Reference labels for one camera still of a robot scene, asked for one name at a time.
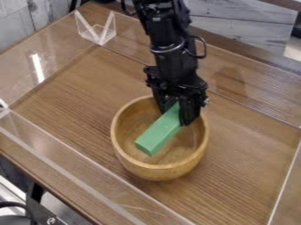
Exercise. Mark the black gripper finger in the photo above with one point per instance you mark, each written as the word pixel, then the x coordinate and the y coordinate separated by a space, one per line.
pixel 189 109
pixel 165 98

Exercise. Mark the clear acrylic corner bracket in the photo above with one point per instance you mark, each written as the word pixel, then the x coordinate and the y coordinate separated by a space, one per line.
pixel 100 34

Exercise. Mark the black table leg bracket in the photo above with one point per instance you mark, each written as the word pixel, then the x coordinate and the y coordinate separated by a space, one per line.
pixel 40 214

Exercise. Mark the brown wooden bowl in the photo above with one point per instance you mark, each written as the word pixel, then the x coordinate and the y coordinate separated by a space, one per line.
pixel 181 154

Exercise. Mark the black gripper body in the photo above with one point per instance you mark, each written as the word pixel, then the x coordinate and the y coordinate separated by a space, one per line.
pixel 176 71

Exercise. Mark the clear acrylic tray walls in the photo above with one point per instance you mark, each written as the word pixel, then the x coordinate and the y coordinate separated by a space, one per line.
pixel 68 85

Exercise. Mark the green rectangular block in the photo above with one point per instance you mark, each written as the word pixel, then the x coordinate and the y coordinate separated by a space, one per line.
pixel 161 132

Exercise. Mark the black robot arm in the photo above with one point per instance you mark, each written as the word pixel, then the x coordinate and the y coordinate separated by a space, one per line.
pixel 165 20

